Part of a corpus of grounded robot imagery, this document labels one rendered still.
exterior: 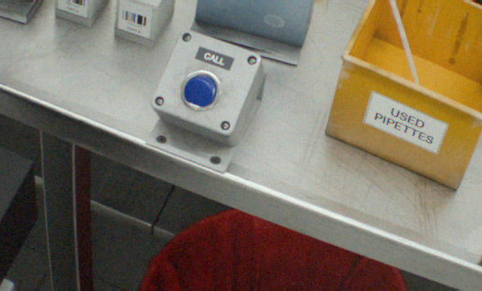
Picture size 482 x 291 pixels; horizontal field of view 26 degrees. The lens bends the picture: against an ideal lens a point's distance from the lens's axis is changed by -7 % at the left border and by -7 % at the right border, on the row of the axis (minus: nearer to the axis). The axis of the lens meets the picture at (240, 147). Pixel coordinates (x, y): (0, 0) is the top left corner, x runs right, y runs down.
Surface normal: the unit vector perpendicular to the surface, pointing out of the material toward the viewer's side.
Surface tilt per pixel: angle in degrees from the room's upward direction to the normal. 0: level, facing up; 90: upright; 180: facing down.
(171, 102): 30
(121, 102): 0
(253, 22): 90
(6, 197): 4
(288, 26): 90
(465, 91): 0
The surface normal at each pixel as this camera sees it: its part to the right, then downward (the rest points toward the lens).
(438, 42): -0.40, 0.69
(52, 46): 0.11, -0.62
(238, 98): -0.08, -0.18
